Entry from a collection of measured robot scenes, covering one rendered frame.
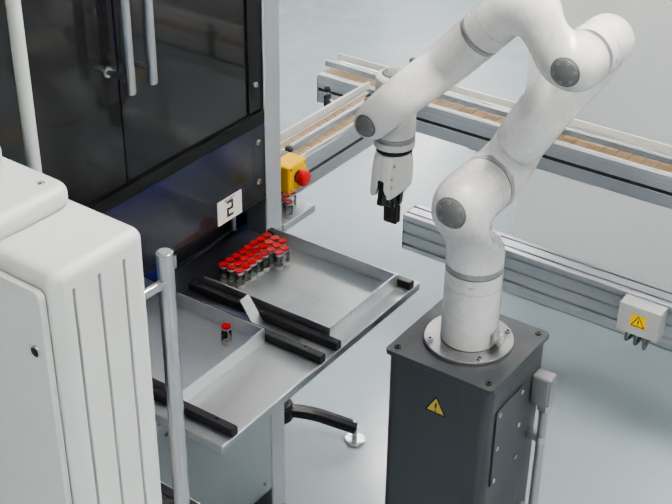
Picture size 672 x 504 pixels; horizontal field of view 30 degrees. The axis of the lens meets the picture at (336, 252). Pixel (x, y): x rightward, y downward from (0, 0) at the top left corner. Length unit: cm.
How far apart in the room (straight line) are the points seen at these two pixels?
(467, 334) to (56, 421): 110
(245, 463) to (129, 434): 145
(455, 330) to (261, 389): 42
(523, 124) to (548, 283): 132
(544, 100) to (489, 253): 36
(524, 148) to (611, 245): 185
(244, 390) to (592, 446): 156
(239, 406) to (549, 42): 91
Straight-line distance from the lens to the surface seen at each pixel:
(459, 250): 249
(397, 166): 254
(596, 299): 356
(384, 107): 239
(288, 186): 299
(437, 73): 239
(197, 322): 269
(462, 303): 256
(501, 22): 229
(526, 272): 361
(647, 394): 405
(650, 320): 344
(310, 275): 283
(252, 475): 334
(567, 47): 217
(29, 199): 173
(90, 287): 167
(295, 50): 635
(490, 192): 241
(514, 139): 235
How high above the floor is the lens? 240
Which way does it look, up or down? 31 degrees down
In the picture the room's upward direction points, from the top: 1 degrees clockwise
